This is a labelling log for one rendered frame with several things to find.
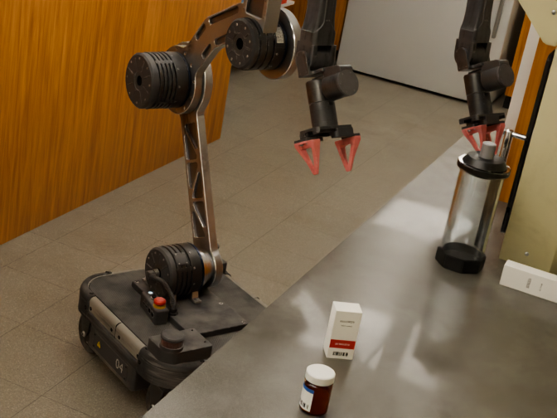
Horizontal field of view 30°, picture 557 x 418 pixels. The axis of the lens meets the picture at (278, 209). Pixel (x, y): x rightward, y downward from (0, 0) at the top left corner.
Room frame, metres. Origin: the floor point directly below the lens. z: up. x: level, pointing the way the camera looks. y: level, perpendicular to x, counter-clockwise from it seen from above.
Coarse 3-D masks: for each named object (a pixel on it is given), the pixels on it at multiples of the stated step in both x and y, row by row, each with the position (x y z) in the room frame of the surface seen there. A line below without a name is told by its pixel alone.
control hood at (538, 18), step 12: (528, 0) 2.11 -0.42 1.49; (540, 0) 2.10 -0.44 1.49; (552, 0) 2.09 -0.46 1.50; (528, 12) 2.10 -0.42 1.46; (540, 12) 2.09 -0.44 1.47; (552, 12) 2.09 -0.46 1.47; (540, 24) 2.09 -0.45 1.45; (552, 24) 2.09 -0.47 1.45; (540, 36) 2.09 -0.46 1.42; (552, 36) 2.08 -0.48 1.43
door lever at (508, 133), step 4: (504, 132) 2.15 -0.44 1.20; (508, 132) 2.14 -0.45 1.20; (512, 132) 2.14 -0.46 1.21; (504, 136) 2.14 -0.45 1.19; (508, 136) 2.14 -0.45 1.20; (512, 136) 2.14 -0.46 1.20; (516, 136) 2.13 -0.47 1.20; (520, 136) 2.13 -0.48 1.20; (524, 136) 2.13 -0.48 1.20; (504, 140) 2.14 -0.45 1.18; (508, 140) 2.14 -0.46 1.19; (504, 144) 2.14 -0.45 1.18; (508, 144) 2.14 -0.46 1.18; (504, 148) 2.14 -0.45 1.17; (508, 148) 2.14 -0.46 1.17; (500, 152) 2.14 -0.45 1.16; (504, 152) 2.14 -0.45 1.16; (500, 156) 2.14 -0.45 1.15; (504, 156) 2.14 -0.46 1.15; (504, 160) 2.14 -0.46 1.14
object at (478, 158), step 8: (488, 144) 2.00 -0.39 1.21; (472, 152) 2.03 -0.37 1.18; (480, 152) 2.04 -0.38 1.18; (488, 152) 2.00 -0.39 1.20; (464, 160) 2.00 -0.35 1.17; (472, 160) 1.99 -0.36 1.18; (480, 160) 1.98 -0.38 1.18; (488, 160) 1.99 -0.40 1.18; (496, 160) 2.00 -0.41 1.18; (480, 168) 1.97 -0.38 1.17; (488, 168) 1.97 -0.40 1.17; (496, 168) 1.97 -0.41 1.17; (504, 168) 1.99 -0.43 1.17
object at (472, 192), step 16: (464, 176) 1.99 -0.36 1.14; (464, 192) 1.98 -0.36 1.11; (480, 192) 1.97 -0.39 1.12; (496, 192) 1.98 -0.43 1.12; (464, 208) 1.97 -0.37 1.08; (480, 208) 1.97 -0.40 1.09; (448, 224) 2.00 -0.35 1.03; (464, 224) 1.97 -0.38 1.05; (480, 224) 1.97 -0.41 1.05; (448, 240) 1.99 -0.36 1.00; (464, 240) 1.97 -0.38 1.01; (480, 240) 1.97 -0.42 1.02; (464, 256) 1.97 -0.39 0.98; (480, 256) 1.98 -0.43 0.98
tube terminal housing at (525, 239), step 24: (552, 72) 2.08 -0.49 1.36; (552, 96) 2.07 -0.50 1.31; (552, 120) 2.07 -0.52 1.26; (552, 144) 2.06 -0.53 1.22; (528, 168) 2.07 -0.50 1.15; (552, 168) 2.06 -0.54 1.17; (528, 192) 2.07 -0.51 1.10; (552, 192) 2.05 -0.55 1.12; (528, 216) 2.07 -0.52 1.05; (552, 216) 2.05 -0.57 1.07; (504, 240) 2.08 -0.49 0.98; (528, 240) 2.06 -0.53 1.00; (552, 240) 2.04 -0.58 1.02; (528, 264) 2.06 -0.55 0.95; (552, 264) 2.04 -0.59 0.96
